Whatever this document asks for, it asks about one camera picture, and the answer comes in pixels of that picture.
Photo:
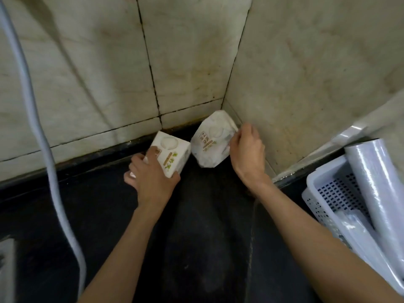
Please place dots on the person's left hand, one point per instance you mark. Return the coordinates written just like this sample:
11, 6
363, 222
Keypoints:
154, 183

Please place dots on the person's right hand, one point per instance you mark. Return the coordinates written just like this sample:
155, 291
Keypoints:
249, 154

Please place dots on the white tissue box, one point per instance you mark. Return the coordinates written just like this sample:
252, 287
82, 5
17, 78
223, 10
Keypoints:
172, 154

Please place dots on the soft white tissue pack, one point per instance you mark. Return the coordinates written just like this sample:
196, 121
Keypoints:
211, 141

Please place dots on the white plastic basket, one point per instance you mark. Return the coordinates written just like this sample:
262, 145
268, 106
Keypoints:
328, 192

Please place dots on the small white bag roll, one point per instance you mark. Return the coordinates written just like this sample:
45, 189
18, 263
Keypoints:
356, 230

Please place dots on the smooth white plastic wrap roll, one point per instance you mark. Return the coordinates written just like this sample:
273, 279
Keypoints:
378, 179

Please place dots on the person's left forearm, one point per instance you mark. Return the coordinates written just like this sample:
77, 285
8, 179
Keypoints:
126, 255

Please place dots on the person's right forearm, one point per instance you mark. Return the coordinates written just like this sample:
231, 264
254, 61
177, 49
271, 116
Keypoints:
318, 249

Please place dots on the black countertop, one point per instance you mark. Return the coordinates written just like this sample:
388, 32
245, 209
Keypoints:
205, 233

